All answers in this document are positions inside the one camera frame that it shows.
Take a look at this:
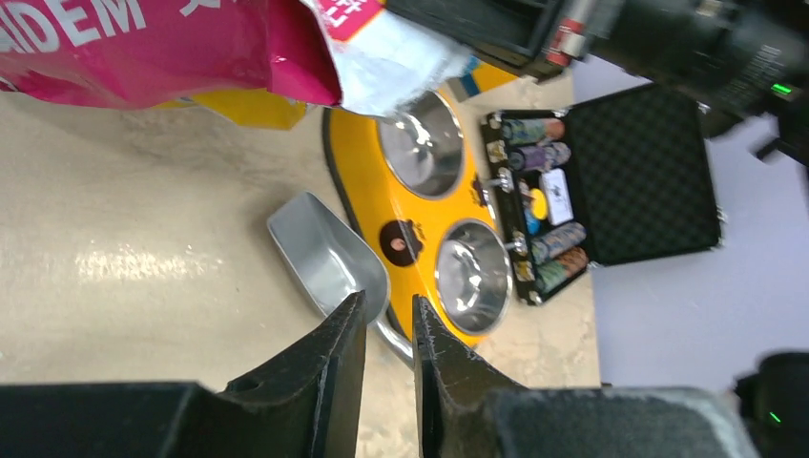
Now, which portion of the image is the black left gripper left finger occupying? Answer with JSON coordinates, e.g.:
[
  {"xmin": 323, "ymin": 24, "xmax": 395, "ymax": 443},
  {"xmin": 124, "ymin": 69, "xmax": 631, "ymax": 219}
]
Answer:
[{"xmin": 1, "ymin": 292, "xmax": 366, "ymax": 457}]

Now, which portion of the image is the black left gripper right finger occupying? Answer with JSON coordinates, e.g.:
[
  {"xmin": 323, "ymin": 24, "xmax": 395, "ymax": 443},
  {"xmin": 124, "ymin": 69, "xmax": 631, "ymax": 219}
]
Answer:
[{"xmin": 412, "ymin": 296, "xmax": 757, "ymax": 457}]

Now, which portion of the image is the silver metal food scoop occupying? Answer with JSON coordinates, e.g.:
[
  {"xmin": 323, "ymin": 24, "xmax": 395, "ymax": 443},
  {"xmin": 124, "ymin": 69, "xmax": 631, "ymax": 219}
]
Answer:
[{"xmin": 266, "ymin": 192, "xmax": 413, "ymax": 367}]

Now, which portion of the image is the pet food bag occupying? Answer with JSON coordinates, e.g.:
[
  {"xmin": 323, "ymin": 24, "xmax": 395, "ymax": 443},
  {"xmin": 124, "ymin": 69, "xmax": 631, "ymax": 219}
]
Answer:
[{"xmin": 1, "ymin": 0, "xmax": 472, "ymax": 130}]

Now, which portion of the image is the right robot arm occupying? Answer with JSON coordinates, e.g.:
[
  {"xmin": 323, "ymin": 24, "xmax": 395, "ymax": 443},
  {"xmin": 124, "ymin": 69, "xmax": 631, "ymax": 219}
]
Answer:
[{"xmin": 384, "ymin": 0, "xmax": 808, "ymax": 164}]

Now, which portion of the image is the yellow double pet bowl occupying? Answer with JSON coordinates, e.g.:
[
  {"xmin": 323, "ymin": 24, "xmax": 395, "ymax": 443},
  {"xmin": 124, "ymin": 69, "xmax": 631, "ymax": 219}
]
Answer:
[{"xmin": 322, "ymin": 90, "xmax": 513, "ymax": 347}]

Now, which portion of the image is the yellow round chip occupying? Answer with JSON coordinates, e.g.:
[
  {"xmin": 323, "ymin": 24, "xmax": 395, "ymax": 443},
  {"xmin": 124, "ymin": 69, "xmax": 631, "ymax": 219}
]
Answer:
[{"xmin": 530, "ymin": 188, "xmax": 549, "ymax": 220}]

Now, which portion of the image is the white playing card box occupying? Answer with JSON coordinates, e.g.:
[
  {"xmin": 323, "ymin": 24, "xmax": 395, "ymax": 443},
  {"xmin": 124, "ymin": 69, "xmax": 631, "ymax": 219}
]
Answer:
[{"xmin": 541, "ymin": 169, "xmax": 574, "ymax": 226}]

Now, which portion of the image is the black poker chip case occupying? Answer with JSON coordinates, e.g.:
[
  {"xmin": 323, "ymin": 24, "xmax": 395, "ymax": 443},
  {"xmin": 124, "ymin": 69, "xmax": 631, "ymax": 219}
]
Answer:
[{"xmin": 479, "ymin": 84, "xmax": 722, "ymax": 305}]

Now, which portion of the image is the toy brick stack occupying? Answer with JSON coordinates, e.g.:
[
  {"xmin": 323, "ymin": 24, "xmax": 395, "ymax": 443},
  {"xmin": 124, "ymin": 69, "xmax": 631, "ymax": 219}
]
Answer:
[{"xmin": 446, "ymin": 57, "xmax": 517, "ymax": 102}]

